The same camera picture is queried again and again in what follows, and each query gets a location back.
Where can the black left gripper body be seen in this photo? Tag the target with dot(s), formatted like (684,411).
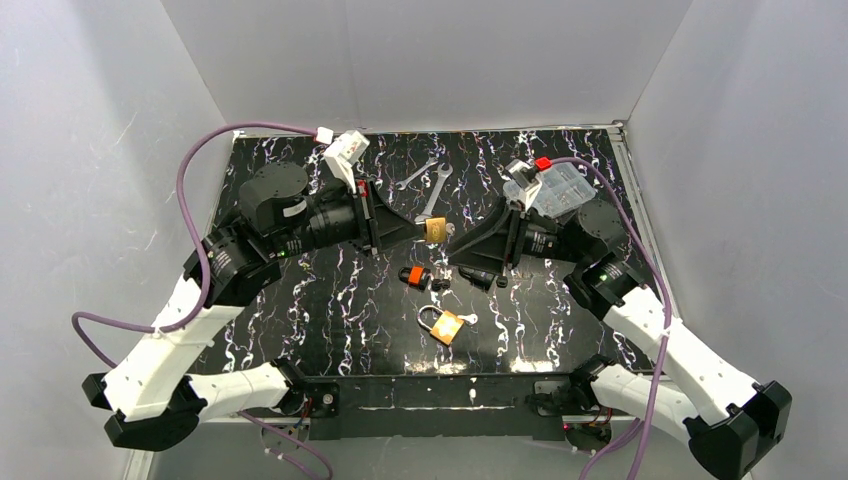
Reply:
(370,218)

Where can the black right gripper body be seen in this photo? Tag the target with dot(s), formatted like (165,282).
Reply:
(514,237)

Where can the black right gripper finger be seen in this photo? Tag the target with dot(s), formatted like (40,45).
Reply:
(481,254)
(494,228)

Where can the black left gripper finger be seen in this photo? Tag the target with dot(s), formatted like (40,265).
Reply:
(391,238)
(387,218)

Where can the small brass padlock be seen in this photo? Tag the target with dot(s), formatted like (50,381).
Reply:
(435,230)

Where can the black Kaijing padlock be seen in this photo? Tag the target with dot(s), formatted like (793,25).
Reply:
(481,279)

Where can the orange black padlock with keys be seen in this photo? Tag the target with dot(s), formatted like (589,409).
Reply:
(421,279)

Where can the large brass padlock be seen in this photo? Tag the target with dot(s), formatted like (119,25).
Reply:
(443,325)

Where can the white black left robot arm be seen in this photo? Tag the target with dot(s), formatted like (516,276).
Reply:
(154,398)

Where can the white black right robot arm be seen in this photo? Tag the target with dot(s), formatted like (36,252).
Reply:
(727,419)

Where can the small silver wrench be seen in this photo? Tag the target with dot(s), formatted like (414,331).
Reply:
(403,184)

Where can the large silver wrench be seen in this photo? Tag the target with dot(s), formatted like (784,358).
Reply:
(443,173)

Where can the clear plastic screw box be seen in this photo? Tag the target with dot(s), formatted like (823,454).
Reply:
(566,189)

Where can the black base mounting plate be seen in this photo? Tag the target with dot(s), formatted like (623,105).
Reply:
(530,405)

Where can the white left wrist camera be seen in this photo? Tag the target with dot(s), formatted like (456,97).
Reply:
(342,152)

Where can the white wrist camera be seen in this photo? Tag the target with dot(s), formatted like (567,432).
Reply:
(526,184)
(342,152)

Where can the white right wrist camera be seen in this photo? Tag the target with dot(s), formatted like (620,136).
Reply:
(526,184)

